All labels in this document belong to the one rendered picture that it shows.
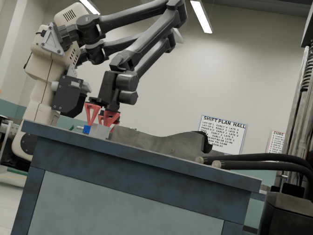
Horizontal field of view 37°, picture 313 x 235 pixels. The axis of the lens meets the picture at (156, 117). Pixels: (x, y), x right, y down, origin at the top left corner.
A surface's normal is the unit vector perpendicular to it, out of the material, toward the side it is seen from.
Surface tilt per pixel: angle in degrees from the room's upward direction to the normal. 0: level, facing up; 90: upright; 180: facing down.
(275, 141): 90
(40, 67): 90
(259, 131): 90
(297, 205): 90
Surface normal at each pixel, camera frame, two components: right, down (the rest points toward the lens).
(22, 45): 0.93, 0.21
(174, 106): -0.25, -0.17
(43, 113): 0.07, -0.09
